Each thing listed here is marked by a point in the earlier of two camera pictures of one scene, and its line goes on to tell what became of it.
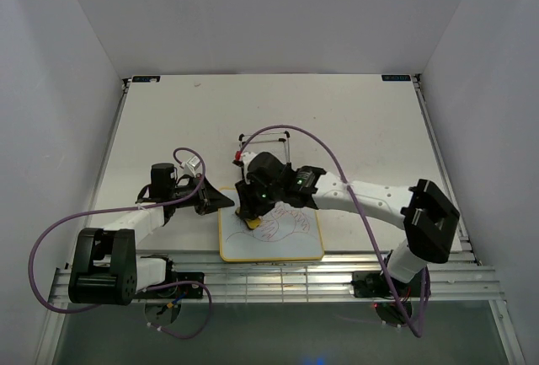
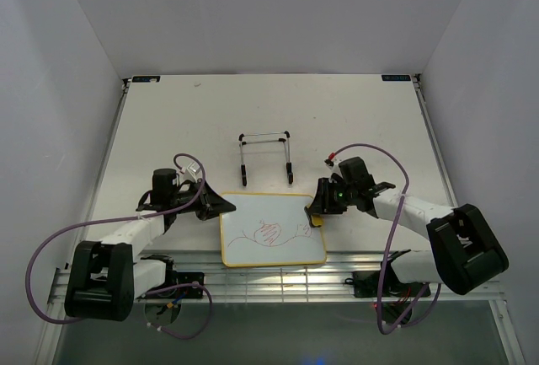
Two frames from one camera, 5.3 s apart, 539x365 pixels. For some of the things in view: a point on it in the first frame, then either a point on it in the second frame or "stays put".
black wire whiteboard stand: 286,143 stays put
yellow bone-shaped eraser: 251,223 -> 317,220
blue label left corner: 146,78 stays put
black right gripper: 249,206 -> 318,206
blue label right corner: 396,77 stays put
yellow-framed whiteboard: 285,233 stays put
